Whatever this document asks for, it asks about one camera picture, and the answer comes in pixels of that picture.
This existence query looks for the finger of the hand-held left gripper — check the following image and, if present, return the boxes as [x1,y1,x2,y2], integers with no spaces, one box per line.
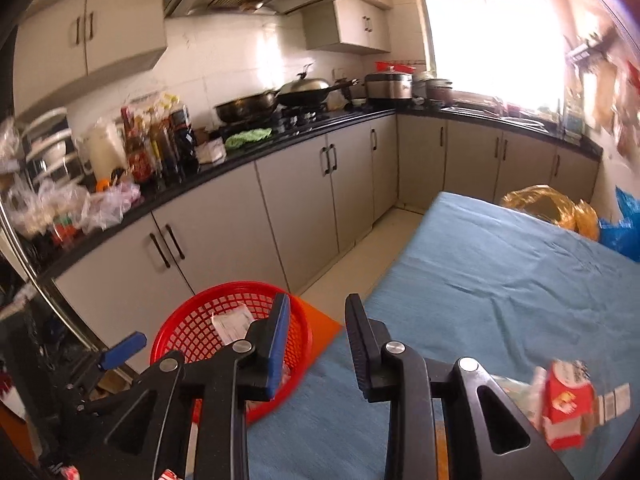
[64,332,151,413]

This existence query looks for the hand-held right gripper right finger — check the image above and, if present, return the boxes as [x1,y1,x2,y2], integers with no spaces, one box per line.
[345,294,573,480]

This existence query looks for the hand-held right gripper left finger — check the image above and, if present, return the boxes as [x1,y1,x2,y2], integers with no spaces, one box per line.
[104,292,293,480]

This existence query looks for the white paper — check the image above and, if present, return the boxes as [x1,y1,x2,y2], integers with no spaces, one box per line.
[210,305,256,346]

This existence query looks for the red plastic basket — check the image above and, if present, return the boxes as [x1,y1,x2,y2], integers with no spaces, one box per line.
[150,282,313,423]

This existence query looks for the red snack wrapper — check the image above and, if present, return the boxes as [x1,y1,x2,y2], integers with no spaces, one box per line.
[532,359,631,451]

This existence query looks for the red white patterned wrapper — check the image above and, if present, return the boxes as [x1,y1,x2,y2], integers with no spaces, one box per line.
[50,464,183,480]

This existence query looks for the blue tablecloth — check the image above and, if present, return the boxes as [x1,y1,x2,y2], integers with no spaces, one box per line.
[245,191,640,480]

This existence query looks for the pile of clear plastic bags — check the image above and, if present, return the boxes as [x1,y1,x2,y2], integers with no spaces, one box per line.
[0,180,143,241]

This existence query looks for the white electric kettle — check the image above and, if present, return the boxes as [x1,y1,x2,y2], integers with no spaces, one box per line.
[82,120,128,176]

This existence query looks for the small white box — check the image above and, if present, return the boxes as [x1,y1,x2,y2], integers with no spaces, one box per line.
[195,140,226,165]

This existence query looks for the row of sauce bottles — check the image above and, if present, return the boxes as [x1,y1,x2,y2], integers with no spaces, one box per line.
[120,92,198,183]

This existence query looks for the green cloth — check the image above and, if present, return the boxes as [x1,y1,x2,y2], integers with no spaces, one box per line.
[224,127,273,150]

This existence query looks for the white dish rack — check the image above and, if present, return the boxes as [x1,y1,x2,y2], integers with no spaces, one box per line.
[20,107,83,186]

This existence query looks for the black gas stove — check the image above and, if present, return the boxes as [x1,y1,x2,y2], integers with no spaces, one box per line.
[272,105,331,128]

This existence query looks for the yellow plastic bag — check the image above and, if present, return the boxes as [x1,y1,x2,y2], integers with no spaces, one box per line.
[500,185,600,242]

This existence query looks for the black frying pan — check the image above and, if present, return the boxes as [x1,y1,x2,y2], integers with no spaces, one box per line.
[214,90,281,125]

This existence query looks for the black lidded wok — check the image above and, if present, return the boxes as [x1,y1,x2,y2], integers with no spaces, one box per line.
[276,64,360,108]

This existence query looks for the steel rice cooker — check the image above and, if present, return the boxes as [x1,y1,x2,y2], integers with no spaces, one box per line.
[364,71,414,102]

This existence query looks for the silver pot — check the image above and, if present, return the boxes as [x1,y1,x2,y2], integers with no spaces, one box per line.
[413,72,456,106]

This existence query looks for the blue plastic bag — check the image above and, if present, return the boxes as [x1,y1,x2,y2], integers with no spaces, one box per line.
[599,186,640,261]

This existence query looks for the white green container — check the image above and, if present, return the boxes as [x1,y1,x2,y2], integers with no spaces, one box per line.
[562,87,586,136]

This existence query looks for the kitchen window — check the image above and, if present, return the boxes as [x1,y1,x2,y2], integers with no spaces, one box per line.
[420,0,566,111]

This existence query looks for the bunch of hanging plastic bags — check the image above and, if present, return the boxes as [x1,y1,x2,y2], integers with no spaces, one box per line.
[580,57,640,161]

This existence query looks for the stainless steel rack frame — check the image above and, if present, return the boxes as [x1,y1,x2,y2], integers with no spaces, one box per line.
[0,200,101,351]

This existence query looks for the large grey wall cabinet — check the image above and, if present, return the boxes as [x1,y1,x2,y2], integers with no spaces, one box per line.
[12,0,168,111]

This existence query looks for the small grey wall cabinet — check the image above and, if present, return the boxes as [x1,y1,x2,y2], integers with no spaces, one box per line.
[305,0,392,54]

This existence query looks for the metal wall hook rack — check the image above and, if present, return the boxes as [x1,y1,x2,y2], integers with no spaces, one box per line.
[565,30,618,66]

